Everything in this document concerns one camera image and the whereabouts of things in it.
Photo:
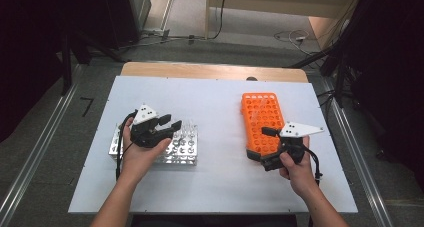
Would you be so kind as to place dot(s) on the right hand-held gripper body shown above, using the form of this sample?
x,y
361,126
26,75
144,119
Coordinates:
x,y
296,129

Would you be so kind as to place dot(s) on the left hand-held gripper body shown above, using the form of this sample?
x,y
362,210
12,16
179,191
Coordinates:
x,y
144,115

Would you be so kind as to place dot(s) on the orange plastic test tube rack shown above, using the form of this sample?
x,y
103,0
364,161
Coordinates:
x,y
263,120

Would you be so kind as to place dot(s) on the silver metal test tube rack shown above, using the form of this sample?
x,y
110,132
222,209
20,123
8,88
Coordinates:
x,y
183,150

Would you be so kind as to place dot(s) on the person's left hand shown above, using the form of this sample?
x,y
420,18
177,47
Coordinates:
x,y
138,160

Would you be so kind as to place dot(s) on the person's right hand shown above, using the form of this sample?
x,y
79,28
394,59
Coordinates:
x,y
300,178

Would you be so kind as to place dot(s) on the white table board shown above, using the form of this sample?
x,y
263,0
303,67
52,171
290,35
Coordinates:
x,y
213,103

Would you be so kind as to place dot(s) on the dark table grommet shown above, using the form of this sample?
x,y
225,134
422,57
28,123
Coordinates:
x,y
251,79

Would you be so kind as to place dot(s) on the black metal stand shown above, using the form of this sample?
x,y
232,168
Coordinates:
x,y
66,70
340,83

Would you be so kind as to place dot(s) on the wooden table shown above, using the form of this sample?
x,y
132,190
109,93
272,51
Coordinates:
x,y
213,71

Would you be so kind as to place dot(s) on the brown wooden panel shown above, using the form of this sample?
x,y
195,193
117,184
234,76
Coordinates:
x,y
321,30

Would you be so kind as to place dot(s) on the black cabinet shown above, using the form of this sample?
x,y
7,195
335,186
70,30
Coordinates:
x,y
123,13

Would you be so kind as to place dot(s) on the dark curtain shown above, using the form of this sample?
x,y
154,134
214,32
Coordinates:
x,y
393,70
26,53

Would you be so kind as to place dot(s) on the beige wooden platform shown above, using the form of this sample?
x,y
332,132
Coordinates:
x,y
283,5

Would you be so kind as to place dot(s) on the aluminium floor rail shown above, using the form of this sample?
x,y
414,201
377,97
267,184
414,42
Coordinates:
x,y
41,147
375,200

